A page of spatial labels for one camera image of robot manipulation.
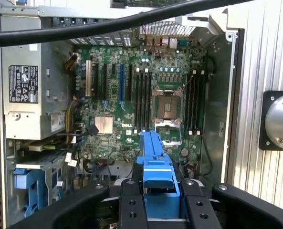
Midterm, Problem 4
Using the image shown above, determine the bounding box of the copper chipset heat sink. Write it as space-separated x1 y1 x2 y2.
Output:
94 115 114 135

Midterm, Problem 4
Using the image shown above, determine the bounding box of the blue caddy in disk bay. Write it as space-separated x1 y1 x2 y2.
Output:
12 167 48 218

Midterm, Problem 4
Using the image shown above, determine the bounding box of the long black expansion slot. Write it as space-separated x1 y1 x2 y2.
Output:
127 63 134 102
102 62 108 101

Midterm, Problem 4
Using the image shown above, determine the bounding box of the short yellow black wire bundle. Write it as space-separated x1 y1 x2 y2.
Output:
64 55 81 73

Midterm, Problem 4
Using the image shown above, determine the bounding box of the long yellow black wire bundle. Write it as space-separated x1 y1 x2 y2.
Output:
65 99 83 145

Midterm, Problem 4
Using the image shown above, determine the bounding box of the thick black cable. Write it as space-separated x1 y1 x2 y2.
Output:
0 0 254 48

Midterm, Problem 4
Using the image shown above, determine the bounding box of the grey power supply unit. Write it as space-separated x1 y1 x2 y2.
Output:
0 14 75 141

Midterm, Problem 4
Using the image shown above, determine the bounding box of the black wire with plug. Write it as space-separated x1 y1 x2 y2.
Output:
56 124 100 138

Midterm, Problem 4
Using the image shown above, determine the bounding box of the CPU socket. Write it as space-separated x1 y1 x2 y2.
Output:
152 84 184 122

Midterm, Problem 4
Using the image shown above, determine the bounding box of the grey open PC case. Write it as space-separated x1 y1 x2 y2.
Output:
0 4 246 229

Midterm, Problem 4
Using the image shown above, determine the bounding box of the green Dell motherboard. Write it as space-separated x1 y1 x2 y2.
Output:
73 45 208 166

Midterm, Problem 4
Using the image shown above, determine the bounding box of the metal socket cover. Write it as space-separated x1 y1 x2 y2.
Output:
154 119 183 146

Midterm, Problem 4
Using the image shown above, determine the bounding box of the white expansion slot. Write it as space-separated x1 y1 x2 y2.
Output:
84 59 94 97

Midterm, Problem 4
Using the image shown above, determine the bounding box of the blue expansion slot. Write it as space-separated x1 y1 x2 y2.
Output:
119 62 126 102

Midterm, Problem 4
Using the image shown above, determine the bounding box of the grey metal disk bay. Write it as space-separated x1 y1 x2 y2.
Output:
6 151 69 217

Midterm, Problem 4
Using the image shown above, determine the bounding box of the black RAM slot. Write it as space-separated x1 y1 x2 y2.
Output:
134 67 141 135
194 74 202 136
139 71 145 131
147 71 154 131
185 74 195 136
189 70 199 131
198 70 207 131
143 67 149 132

